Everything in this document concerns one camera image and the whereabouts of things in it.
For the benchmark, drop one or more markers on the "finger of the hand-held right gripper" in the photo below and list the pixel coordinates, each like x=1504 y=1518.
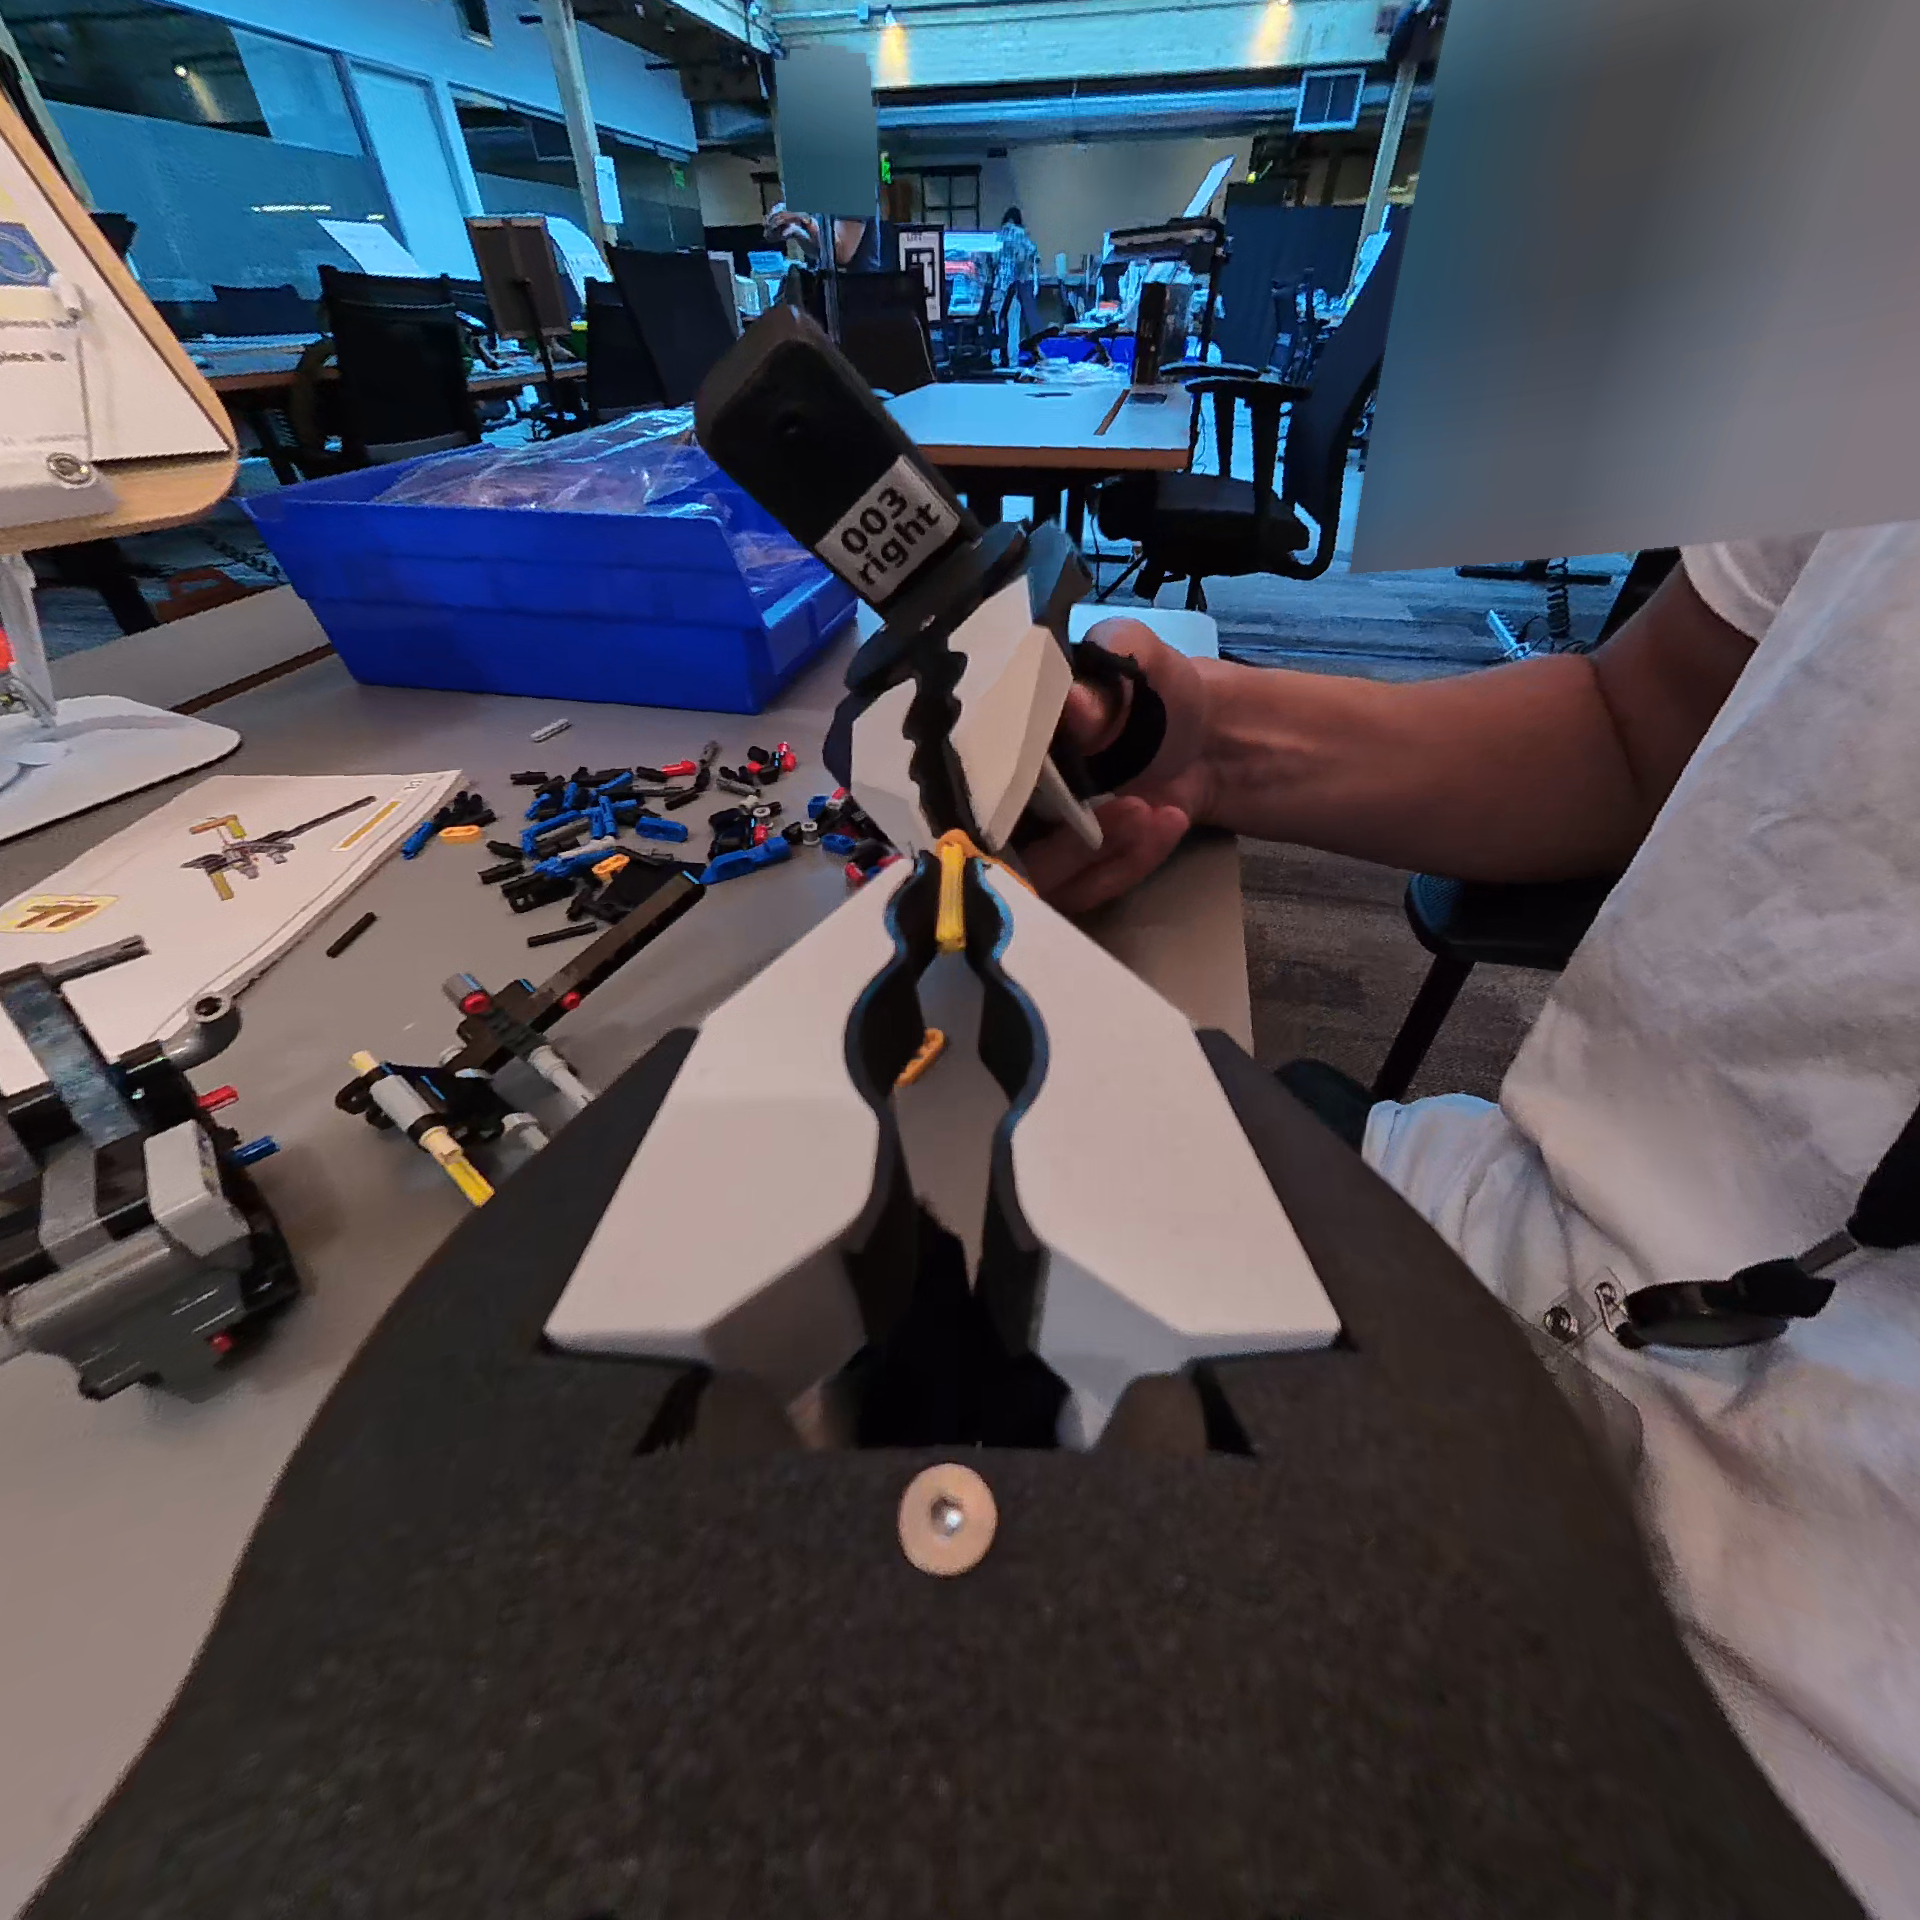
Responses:
x=872 y=764
x=1013 y=712

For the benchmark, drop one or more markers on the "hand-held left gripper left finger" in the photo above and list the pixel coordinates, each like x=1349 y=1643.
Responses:
x=720 y=1184

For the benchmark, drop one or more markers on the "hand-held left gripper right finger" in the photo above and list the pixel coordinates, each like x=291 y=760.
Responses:
x=1170 y=1184

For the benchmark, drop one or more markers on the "yellow lego axle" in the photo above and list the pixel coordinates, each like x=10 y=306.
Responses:
x=951 y=909

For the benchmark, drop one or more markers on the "person's right forearm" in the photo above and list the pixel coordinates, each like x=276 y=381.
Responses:
x=1424 y=764

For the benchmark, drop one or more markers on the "pile of small lego pins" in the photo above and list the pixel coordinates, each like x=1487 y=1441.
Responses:
x=615 y=840

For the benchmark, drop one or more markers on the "small black lego assembly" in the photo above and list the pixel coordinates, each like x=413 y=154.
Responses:
x=494 y=1034

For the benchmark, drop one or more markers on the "short black lego beam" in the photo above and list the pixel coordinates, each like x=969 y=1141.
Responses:
x=352 y=935

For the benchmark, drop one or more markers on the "large grey lego assembly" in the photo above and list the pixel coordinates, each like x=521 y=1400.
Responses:
x=135 y=1245

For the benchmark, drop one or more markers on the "lego instruction booklet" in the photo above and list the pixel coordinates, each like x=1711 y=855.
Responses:
x=195 y=884

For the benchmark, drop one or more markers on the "person's right hand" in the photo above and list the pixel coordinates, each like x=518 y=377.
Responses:
x=1193 y=751

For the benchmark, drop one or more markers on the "black office chair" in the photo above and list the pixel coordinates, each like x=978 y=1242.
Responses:
x=399 y=361
x=668 y=322
x=1200 y=525

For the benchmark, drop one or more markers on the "clear plastic bag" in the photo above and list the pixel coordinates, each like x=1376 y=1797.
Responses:
x=584 y=465

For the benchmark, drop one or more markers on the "white background table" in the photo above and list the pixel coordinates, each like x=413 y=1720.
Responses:
x=1035 y=421

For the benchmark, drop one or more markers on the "blue plastic bin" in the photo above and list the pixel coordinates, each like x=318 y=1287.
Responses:
x=570 y=615

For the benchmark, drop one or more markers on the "black seat chair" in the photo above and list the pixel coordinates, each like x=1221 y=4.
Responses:
x=1501 y=909

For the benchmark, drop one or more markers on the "long background desk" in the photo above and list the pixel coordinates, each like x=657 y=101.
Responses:
x=255 y=361

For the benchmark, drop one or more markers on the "wooden board with papers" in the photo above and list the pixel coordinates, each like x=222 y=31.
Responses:
x=91 y=345

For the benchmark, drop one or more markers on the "white stand base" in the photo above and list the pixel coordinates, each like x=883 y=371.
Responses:
x=104 y=751

